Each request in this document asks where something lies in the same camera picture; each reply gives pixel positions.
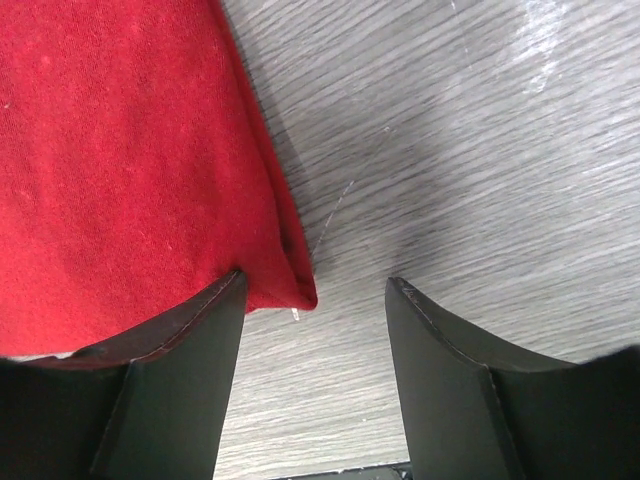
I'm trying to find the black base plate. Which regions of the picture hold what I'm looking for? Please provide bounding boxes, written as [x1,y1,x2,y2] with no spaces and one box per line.
[278,463,413,480]

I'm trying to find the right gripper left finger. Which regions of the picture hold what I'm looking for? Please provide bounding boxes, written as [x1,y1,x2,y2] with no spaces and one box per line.
[1,272,248,479]

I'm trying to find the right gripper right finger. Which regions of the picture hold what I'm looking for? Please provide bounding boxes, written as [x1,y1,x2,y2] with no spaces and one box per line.
[385,277,639,479]

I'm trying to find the red t-shirt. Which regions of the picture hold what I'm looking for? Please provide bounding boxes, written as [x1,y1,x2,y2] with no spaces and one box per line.
[1,1,318,357]

